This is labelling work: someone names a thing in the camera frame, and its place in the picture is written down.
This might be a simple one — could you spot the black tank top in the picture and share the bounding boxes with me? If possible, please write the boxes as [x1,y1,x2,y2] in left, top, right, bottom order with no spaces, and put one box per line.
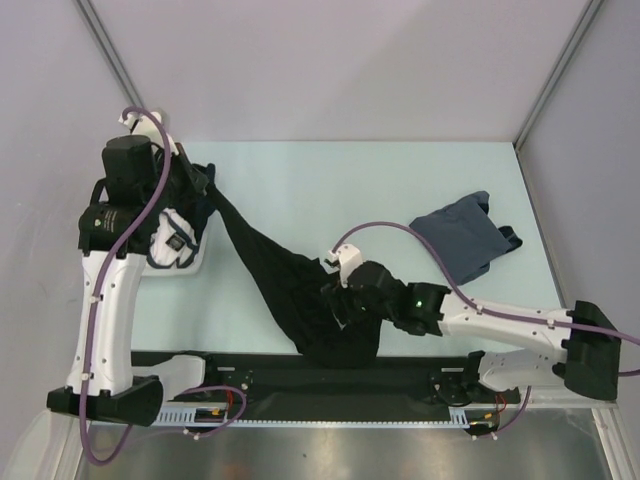
[200,186,381,369]

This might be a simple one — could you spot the blue printed tank top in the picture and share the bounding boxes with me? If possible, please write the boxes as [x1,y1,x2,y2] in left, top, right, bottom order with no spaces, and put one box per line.
[409,190,523,286]

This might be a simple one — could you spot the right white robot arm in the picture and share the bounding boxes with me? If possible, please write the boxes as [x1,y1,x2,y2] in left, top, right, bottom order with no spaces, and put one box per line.
[322,261,621,401]

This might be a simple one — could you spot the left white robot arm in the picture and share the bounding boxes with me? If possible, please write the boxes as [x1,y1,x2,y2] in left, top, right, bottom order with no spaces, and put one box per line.
[46,134,221,426]

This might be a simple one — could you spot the dark navy red garment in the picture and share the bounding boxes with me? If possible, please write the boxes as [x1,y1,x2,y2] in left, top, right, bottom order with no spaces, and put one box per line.
[194,163,216,224]

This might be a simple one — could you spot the white plastic laundry basket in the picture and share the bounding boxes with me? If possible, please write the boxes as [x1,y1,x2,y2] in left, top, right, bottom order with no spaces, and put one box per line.
[142,225,210,277]

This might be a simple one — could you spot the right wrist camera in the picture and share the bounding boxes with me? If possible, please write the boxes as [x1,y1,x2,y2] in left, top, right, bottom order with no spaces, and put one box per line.
[325,244,364,288]

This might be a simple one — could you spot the left aluminium frame post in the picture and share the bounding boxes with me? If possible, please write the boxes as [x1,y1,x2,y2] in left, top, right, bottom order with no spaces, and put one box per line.
[72,0,145,107]

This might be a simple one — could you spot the aluminium frame post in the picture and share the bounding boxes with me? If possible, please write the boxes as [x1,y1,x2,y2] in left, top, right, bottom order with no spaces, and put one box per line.
[513,0,607,153]
[72,0,145,107]

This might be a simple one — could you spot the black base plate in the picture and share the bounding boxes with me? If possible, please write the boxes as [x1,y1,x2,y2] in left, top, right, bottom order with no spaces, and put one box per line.
[129,351,501,424]

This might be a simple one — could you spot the slotted cable duct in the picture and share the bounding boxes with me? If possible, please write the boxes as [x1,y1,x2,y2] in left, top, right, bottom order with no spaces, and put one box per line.
[152,406,497,431]

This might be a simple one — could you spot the right aluminium frame post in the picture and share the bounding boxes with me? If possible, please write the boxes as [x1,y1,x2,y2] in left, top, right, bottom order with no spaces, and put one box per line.
[513,0,607,153]

